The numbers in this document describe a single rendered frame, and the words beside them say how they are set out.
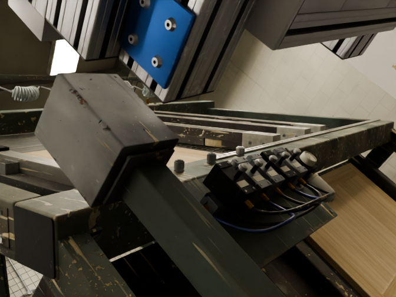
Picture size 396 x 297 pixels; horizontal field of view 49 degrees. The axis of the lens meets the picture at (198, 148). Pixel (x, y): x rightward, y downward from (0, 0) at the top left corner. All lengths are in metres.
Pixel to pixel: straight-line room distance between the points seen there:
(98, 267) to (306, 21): 0.47
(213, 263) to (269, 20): 0.29
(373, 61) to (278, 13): 4.43
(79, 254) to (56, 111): 0.23
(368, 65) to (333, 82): 1.80
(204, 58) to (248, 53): 6.92
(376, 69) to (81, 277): 4.43
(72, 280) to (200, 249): 0.25
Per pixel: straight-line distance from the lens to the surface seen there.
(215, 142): 1.66
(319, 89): 6.79
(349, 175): 2.27
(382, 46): 4.86
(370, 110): 6.52
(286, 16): 0.48
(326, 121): 2.68
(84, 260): 0.72
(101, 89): 0.67
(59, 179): 1.13
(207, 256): 0.55
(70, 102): 0.64
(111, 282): 0.71
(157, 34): 0.47
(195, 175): 0.97
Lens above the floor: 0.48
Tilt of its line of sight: 23 degrees up
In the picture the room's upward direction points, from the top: 44 degrees counter-clockwise
